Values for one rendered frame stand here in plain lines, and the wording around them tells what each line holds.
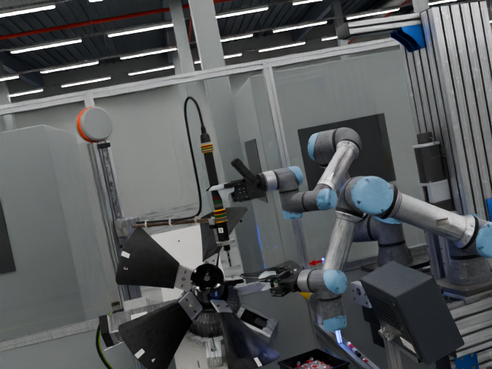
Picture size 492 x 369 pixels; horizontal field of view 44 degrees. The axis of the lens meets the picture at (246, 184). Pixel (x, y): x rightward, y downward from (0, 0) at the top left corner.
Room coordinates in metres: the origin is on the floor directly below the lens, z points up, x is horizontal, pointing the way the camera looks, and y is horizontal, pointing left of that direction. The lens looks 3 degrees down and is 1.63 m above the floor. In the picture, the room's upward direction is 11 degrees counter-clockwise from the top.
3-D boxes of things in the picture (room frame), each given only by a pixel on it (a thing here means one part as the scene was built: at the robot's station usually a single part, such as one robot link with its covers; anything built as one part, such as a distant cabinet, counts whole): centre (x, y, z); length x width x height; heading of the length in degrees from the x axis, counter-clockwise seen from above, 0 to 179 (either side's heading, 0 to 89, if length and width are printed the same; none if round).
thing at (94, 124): (2.73, 0.61, 1.88); 0.17 x 0.15 x 0.16; 99
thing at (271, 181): (2.28, -0.08, 1.51); 0.08 x 0.05 x 0.08; 19
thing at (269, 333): (2.25, 0.07, 0.98); 0.20 x 0.16 x 0.20; 9
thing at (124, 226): (2.67, 0.54, 1.41); 0.10 x 0.07 x 0.08; 44
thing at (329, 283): (1.94, -0.20, 1.17); 0.11 x 0.08 x 0.09; 46
